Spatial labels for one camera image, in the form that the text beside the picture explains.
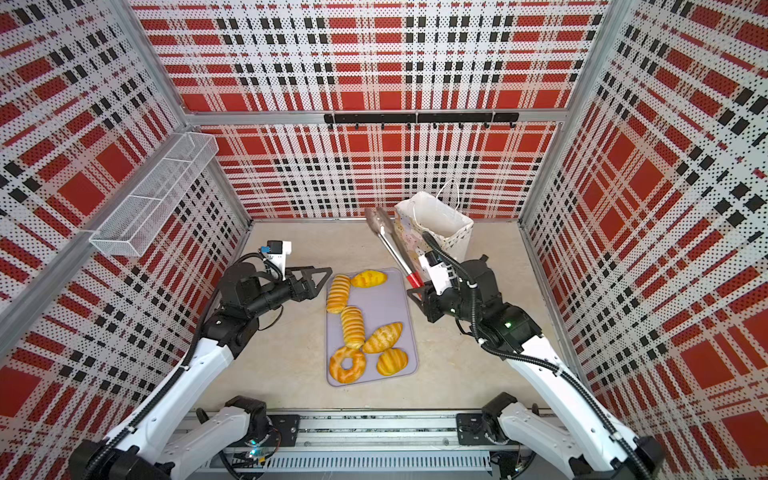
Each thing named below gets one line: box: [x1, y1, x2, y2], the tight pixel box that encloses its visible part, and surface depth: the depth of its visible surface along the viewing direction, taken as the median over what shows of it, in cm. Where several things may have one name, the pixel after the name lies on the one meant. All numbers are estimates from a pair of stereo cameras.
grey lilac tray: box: [325, 268, 418, 387], surface depth 88 cm
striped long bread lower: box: [340, 305, 366, 349], surface depth 89 cm
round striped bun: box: [376, 348, 408, 376], surface depth 84 cm
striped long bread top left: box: [326, 274, 351, 315], surface depth 96 cm
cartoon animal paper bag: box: [393, 192, 474, 280], surface depth 93 cm
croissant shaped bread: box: [362, 322, 403, 354], surface depth 88 cm
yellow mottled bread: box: [351, 270, 388, 288], surface depth 102 cm
